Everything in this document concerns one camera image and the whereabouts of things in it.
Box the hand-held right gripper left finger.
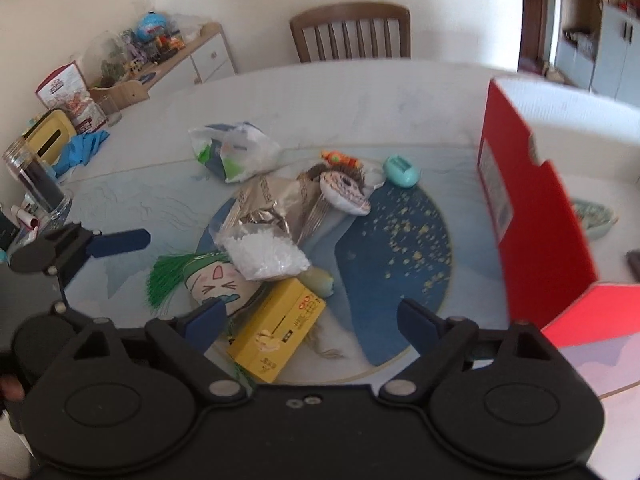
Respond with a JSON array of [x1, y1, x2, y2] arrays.
[[50, 299, 248, 403]]

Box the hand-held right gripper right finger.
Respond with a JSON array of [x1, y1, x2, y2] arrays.
[[380, 299, 576, 403]]

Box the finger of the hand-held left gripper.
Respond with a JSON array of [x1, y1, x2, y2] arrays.
[[9, 222, 152, 285]]

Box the green tassel face charm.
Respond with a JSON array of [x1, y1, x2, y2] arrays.
[[145, 252, 262, 322]]

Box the yellow carton box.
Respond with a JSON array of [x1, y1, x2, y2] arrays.
[[226, 277, 327, 384]]

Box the clear bag of white crystals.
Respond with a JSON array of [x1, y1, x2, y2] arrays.
[[215, 222, 312, 282]]

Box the pale yellow soft toy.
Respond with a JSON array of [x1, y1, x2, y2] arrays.
[[299, 267, 335, 299]]

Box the white green plastic bag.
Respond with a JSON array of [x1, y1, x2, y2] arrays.
[[189, 122, 282, 184]]

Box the brown-haired doll face keychain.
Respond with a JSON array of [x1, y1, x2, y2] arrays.
[[299, 162, 374, 217]]

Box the red cardboard box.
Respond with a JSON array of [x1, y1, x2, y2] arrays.
[[475, 77, 640, 392]]

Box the person's left hand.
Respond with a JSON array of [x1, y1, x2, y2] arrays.
[[0, 375, 26, 402]]

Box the pink lip balm tube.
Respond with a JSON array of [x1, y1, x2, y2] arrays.
[[10, 205, 41, 231]]

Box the blue rubber gloves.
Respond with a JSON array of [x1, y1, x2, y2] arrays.
[[50, 130, 111, 179]]

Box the clear jar with dark contents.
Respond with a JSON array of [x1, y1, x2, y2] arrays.
[[2, 136, 74, 231]]

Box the clear drinking glass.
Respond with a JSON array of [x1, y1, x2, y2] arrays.
[[95, 97, 124, 129]]

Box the yellow tissue box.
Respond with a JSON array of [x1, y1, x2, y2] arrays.
[[22, 109, 79, 162]]

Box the teal egg-shaped case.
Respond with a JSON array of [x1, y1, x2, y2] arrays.
[[382, 155, 421, 189]]

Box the wooden desk rack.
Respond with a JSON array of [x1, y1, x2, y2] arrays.
[[90, 77, 151, 106]]

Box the red white printed carton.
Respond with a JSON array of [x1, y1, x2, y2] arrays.
[[35, 61, 109, 134]]

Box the white wooden sideboard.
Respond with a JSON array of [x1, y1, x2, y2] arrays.
[[127, 22, 239, 102]]

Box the teal ceramic dish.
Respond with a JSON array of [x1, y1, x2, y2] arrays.
[[570, 199, 619, 239]]

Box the blue globe toy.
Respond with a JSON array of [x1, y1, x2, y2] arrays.
[[136, 11, 170, 41]]

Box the wooden chair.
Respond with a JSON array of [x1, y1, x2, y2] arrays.
[[289, 2, 412, 64]]

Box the brown wooden door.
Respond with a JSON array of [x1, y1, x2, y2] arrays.
[[517, 0, 551, 74]]

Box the grey hallway cabinet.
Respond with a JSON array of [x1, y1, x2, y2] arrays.
[[555, 2, 640, 107]]

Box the silver key ring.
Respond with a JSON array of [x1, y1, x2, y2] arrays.
[[362, 165, 386, 192]]

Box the orange toy keychain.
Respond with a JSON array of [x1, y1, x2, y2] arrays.
[[320, 150, 364, 170]]

